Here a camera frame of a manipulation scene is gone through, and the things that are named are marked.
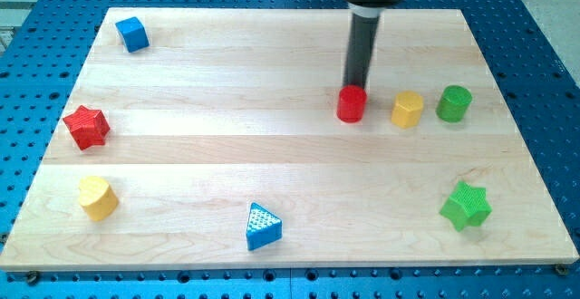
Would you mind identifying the red cylinder block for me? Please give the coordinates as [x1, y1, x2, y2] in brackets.
[336, 85, 367, 123]

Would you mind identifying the light wooden board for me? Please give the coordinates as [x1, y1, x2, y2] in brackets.
[1, 7, 578, 272]

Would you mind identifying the blue triangle block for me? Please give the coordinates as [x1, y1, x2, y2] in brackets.
[246, 202, 283, 251]

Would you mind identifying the yellow hexagon block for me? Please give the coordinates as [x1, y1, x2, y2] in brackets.
[391, 91, 424, 129]

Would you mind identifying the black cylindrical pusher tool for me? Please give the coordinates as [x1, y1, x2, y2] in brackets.
[343, 14, 380, 89]

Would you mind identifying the green cylinder block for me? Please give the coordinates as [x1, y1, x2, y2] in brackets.
[436, 85, 472, 122]

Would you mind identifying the blue cube block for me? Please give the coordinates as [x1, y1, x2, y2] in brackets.
[115, 16, 150, 53]

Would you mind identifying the green star block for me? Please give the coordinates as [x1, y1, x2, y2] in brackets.
[440, 180, 493, 232]

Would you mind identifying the red star block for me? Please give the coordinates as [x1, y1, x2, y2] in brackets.
[63, 105, 110, 150]

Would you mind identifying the yellow heart block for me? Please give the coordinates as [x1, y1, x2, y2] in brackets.
[78, 176, 119, 221]

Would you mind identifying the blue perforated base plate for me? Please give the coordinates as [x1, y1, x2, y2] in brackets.
[1, 0, 579, 298]

